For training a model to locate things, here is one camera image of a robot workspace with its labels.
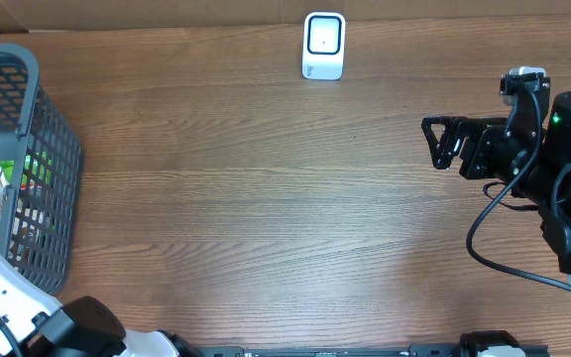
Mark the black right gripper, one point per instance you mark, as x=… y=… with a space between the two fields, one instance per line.
x=479 y=131

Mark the grey plastic mesh basket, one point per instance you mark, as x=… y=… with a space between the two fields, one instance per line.
x=35 y=234

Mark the green snack packet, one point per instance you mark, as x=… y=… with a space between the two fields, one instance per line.
x=35 y=182

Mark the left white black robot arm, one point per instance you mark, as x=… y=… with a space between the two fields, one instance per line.
x=34 y=323

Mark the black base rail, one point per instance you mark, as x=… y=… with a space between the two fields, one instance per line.
x=487 y=343

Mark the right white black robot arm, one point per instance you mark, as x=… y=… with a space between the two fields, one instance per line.
x=529 y=152

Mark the white barcode scanner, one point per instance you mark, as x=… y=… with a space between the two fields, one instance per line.
x=323 y=48

